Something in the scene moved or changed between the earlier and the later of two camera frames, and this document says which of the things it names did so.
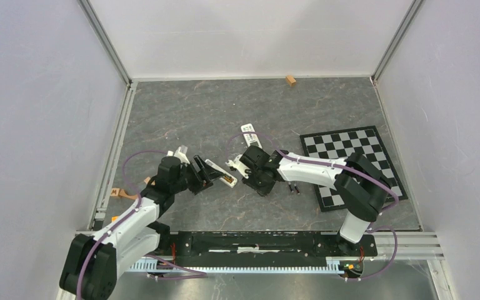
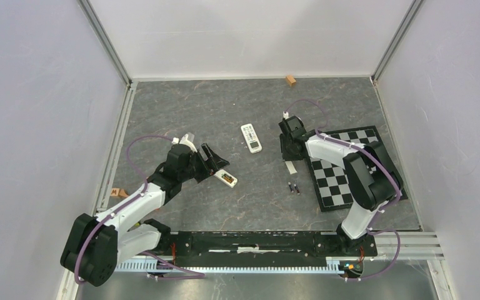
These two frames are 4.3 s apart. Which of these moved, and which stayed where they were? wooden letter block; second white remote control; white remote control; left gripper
Moved: left gripper
Stayed: second white remote control; white remote control; wooden letter block
